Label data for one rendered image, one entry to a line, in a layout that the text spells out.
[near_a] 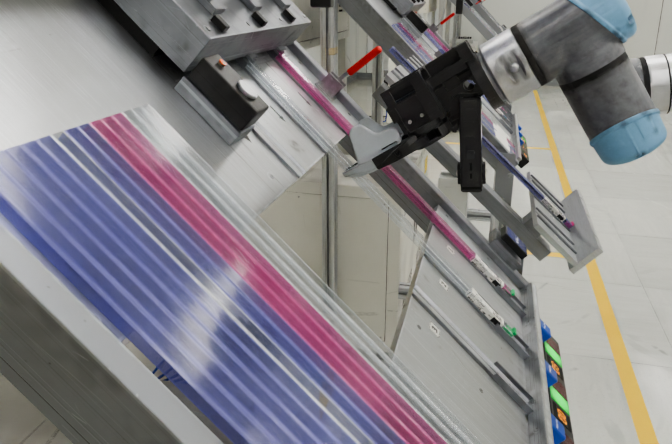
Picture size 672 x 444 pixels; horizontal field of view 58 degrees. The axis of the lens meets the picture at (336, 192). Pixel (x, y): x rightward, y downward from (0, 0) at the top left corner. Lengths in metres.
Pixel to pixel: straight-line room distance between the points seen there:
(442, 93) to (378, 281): 1.25
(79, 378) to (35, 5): 0.35
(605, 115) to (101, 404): 0.56
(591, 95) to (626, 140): 0.06
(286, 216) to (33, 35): 1.43
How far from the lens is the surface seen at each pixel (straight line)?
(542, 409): 0.75
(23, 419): 0.98
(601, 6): 0.70
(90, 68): 0.57
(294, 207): 1.90
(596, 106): 0.71
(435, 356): 0.65
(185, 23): 0.63
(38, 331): 0.37
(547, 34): 0.70
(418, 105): 0.71
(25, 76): 0.52
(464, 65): 0.72
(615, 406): 2.09
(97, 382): 0.37
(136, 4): 0.66
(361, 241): 1.88
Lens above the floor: 1.17
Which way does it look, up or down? 18 degrees down
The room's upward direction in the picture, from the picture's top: straight up
